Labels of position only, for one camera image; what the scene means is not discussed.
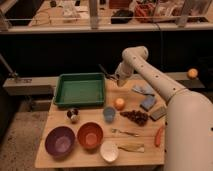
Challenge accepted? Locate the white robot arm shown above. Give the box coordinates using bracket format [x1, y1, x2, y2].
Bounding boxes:
[115, 46, 213, 171]

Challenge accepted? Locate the green plastic tray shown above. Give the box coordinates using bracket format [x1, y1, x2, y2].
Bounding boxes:
[54, 73, 105, 108]

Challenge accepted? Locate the orange fruit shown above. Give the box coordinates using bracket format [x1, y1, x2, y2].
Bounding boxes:
[114, 98, 125, 110]

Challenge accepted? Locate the blue grey cloth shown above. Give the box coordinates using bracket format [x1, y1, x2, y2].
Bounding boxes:
[132, 85, 155, 96]

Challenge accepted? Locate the blue plastic cup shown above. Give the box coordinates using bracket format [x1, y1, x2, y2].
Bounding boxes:
[103, 107, 115, 123]

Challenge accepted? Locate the blue sponge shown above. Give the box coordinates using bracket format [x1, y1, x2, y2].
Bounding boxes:
[140, 95, 156, 111]

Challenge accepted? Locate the bunch of dark grapes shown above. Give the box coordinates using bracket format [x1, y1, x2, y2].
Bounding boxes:
[120, 110, 148, 126]

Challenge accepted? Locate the metal fork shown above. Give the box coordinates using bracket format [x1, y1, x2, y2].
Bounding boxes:
[110, 128, 140, 137]

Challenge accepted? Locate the grey sponge block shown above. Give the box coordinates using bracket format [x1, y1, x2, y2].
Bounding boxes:
[150, 106, 166, 121]

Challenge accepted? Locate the orange bowl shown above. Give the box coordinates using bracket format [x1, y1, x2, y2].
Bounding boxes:
[77, 122, 103, 150]

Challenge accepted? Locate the black bag on shelf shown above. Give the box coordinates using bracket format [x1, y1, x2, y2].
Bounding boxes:
[111, 9, 133, 24]

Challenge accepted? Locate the orange carrot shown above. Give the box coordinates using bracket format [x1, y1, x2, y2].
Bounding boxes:
[154, 125, 165, 147]

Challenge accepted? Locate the small white bowl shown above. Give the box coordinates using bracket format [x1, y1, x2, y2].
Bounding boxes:
[100, 141, 119, 163]

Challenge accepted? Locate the orange ball on ledge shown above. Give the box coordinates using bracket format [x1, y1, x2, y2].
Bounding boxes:
[187, 68, 198, 79]

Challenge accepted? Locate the red tool on shelf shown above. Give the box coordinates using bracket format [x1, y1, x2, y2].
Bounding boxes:
[134, 3, 154, 23]

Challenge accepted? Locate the purple bowl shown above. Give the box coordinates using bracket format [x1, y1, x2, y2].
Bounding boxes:
[45, 126, 75, 158]

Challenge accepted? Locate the black hanging cable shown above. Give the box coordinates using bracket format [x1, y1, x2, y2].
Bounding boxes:
[153, 22, 166, 76]

